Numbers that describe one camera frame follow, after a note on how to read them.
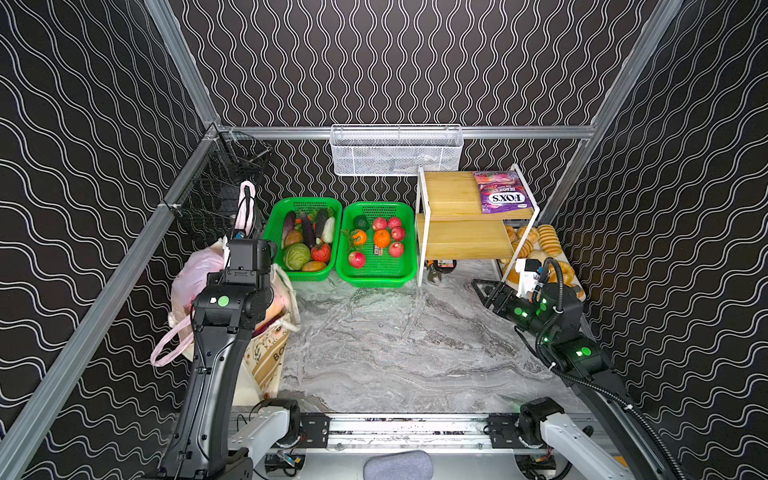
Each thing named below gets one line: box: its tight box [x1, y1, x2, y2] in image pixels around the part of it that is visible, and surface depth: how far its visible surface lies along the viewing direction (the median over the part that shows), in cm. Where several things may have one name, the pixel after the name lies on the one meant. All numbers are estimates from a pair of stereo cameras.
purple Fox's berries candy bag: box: [473, 171, 533, 214], surface depth 80 cm
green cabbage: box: [283, 242, 311, 271], surface depth 102 cm
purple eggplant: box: [302, 214, 316, 248], surface depth 115 cm
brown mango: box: [301, 261, 327, 272], surface depth 102 cm
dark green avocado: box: [353, 215, 369, 232], surface depth 116 cm
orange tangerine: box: [374, 229, 391, 249], surface depth 112 cm
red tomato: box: [311, 243, 331, 263], surface depth 105 cm
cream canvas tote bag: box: [232, 264, 301, 405], surface depth 73 cm
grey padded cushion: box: [363, 450, 434, 480], surface depth 69 cm
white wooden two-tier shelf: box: [416, 164, 541, 286], surface depth 85 cm
